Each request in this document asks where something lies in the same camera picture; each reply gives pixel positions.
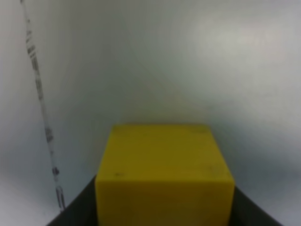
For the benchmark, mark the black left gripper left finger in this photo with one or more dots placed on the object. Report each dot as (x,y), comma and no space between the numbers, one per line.
(81,211)

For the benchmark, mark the yellow cube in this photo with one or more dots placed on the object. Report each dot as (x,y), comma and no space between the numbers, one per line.
(163,175)

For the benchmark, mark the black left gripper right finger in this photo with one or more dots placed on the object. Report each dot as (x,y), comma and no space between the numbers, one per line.
(245,212)

